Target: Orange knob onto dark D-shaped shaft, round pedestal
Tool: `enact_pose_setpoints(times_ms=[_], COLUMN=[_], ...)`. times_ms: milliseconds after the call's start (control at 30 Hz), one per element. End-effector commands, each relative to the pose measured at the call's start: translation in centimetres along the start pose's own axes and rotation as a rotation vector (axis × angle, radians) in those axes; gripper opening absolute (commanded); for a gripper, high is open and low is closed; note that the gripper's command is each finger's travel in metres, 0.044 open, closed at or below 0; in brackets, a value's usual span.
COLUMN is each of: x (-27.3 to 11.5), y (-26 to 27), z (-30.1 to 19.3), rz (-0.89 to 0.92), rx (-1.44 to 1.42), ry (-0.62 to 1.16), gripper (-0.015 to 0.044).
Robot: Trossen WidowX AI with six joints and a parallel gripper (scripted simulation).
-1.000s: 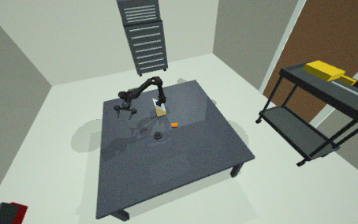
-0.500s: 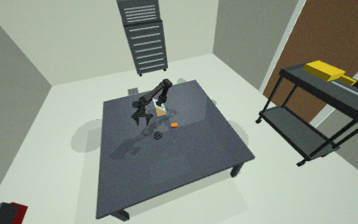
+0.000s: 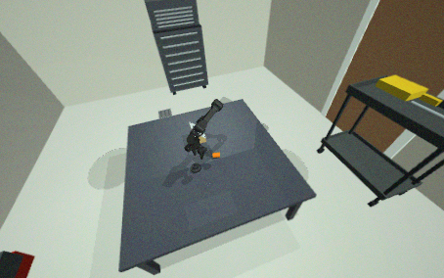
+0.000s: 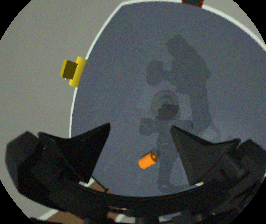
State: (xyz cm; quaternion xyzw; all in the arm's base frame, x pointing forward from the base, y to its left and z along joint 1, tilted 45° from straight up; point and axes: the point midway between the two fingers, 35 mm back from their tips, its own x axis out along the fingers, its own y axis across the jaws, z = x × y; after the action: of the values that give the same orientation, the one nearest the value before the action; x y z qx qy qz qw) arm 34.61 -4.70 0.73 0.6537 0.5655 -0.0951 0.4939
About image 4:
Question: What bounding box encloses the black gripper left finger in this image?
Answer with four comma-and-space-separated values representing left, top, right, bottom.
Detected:
37, 123, 110, 184

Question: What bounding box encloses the orange knob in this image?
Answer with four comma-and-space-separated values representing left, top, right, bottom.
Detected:
138, 153, 158, 169

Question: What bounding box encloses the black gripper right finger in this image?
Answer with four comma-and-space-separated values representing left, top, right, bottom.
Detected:
170, 125, 241, 185

